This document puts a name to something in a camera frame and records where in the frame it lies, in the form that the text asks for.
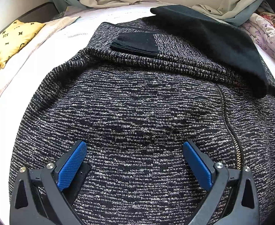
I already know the cream knitted blanket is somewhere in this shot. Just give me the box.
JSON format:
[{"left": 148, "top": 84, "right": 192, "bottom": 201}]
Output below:
[{"left": 0, "top": 16, "right": 80, "bottom": 108}]

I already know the black grey knitted hooded jacket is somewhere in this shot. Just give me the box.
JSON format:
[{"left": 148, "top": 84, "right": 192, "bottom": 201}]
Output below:
[{"left": 8, "top": 5, "right": 275, "bottom": 225}]

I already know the dark bed headboard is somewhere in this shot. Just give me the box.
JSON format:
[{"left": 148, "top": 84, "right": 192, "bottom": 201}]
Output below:
[{"left": 0, "top": 1, "right": 58, "bottom": 50}]

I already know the pink floral folded quilt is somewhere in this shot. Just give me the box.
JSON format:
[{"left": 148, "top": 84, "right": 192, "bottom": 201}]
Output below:
[{"left": 242, "top": 13, "right": 275, "bottom": 71}]

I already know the yellow patterned pillow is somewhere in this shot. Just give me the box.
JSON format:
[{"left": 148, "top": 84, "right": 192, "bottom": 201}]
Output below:
[{"left": 0, "top": 20, "right": 46, "bottom": 68}]

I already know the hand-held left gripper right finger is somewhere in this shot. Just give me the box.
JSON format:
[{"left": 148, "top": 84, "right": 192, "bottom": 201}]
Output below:
[{"left": 183, "top": 141, "right": 260, "bottom": 225}]

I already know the red patterned folded quilt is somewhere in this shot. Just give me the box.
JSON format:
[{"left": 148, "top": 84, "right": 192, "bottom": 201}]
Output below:
[{"left": 257, "top": 7, "right": 275, "bottom": 26}]

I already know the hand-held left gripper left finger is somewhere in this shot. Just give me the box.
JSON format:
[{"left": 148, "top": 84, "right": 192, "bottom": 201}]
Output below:
[{"left": 9, "top": 140, "right": 88, "bottom": 225}]

